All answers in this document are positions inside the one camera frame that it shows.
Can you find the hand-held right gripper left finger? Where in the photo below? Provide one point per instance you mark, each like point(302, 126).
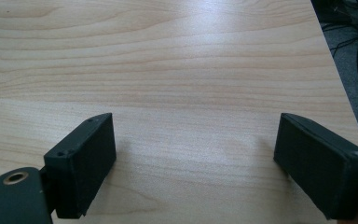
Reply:
point(80, 161)

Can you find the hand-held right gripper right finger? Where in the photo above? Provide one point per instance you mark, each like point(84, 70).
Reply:
point(320, 161)

